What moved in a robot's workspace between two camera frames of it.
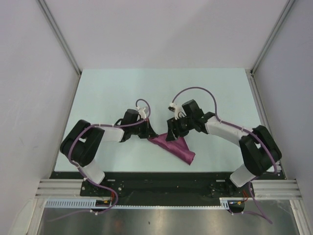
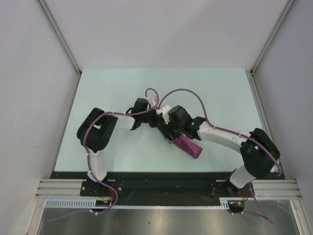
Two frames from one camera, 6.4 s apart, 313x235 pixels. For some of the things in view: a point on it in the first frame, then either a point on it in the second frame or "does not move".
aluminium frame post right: [251, 72] does not move
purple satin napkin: [178, 148] → [189, 145]
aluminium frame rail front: [263, 189] does not move
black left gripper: [148, 131] → [158, 119]
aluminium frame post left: [62, 40] does not move
